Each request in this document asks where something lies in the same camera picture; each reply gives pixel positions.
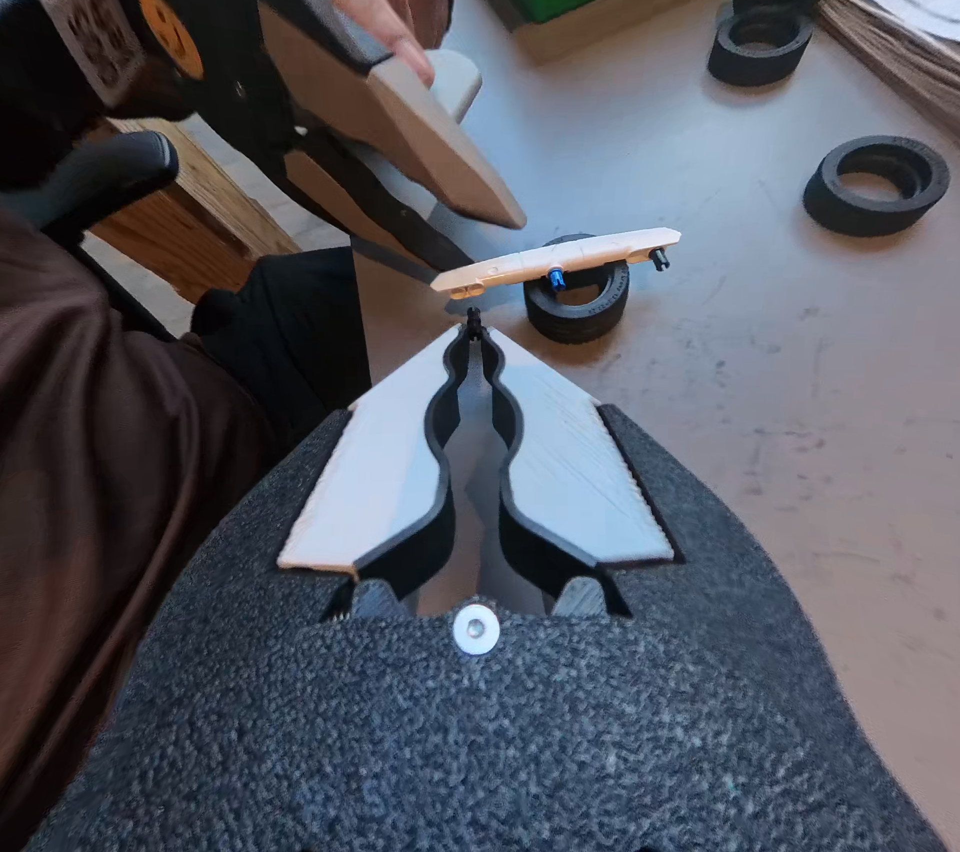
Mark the white curved toy beam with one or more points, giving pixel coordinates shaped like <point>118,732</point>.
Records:
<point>540,259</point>

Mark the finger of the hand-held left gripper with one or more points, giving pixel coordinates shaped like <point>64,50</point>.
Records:
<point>322,180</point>
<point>450,169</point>

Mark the wooden table leg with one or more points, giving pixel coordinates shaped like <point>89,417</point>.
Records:
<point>202,214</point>

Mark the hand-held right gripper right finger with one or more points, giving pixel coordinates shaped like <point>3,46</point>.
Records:
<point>585,492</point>

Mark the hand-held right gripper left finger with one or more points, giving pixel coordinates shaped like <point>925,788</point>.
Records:
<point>360,492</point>

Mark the blue toy pin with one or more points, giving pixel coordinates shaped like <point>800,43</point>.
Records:
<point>556,278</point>

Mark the grey desk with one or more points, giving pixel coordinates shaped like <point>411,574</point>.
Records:
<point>750,379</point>

